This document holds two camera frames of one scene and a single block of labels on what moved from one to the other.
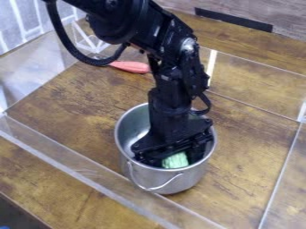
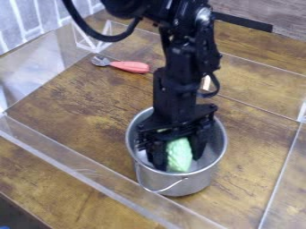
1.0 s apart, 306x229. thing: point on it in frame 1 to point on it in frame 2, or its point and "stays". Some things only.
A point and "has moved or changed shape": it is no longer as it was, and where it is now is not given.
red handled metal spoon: x=130 y=66 stays
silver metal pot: x=152 y=178 has moved or changed shape
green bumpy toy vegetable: x=175 y=161 has moved or changed shape
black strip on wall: x=239 y=21 stays
